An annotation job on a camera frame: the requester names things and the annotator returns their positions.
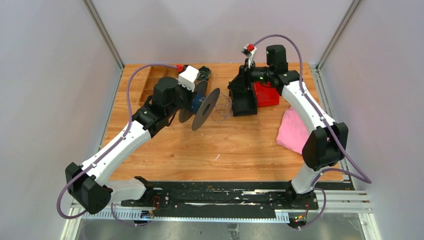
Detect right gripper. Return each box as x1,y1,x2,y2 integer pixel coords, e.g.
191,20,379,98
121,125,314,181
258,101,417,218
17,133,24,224
228,59,273,93

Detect grey filament spool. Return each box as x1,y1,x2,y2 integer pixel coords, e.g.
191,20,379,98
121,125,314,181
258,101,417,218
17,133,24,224
178,80,220,131

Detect thin blue wire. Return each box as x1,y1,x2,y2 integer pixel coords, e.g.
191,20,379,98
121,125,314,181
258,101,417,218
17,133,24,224
192,92,233,124

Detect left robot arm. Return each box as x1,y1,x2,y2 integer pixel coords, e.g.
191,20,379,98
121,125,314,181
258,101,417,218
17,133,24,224
65,76,208,215

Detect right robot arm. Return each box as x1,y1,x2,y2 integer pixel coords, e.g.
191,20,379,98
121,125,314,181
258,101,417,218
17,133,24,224
227,44,348,209

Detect black plastic bin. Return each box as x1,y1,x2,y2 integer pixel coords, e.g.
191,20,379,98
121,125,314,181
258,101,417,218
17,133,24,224
229,88,258,117

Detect red plastic bin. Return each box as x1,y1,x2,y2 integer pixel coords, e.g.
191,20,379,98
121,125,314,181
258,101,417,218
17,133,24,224
253,82,280,108

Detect rolled green tie top right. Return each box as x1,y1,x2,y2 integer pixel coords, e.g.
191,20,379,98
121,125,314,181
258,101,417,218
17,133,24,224
198,66,211,81

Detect wooden compartment tray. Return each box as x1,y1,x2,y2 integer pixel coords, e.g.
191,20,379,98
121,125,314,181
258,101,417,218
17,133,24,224
139,66,200,107

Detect pink cloth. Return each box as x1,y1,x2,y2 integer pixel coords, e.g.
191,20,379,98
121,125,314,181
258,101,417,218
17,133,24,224
276,106,310,155

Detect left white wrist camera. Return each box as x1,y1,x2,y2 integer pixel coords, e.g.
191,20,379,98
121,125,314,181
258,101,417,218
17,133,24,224
176,64,200,92

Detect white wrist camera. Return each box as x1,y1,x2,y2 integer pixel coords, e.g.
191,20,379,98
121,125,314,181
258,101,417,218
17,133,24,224
241,43,257,68
176,64,200,92

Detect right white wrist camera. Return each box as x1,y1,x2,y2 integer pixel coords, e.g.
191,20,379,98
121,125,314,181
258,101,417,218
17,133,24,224
241,43,257,68

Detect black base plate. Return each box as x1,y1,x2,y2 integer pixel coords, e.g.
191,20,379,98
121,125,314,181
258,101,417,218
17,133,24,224
121,181,319,221

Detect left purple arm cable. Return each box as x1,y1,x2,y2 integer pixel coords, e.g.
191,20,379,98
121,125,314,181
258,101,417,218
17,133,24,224
56,63,180,228

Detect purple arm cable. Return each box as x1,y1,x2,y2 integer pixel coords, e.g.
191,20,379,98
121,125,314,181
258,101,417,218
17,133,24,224
56,63,180,228
252,34,373,230

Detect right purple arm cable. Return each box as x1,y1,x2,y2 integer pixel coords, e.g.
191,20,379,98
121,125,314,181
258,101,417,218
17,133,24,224
252,34,373,230

